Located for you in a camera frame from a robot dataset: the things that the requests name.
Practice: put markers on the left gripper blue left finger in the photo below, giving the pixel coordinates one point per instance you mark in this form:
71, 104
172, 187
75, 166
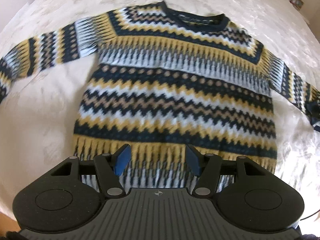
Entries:
109, 168

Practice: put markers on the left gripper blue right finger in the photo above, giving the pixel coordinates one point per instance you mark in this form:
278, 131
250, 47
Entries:
206, 167

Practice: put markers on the navy yellow patterned knit sweater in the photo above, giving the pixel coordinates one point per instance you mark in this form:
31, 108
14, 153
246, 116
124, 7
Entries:
165, 79

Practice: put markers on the white floral bedspread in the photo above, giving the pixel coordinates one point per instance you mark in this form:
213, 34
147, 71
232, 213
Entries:
38, 115

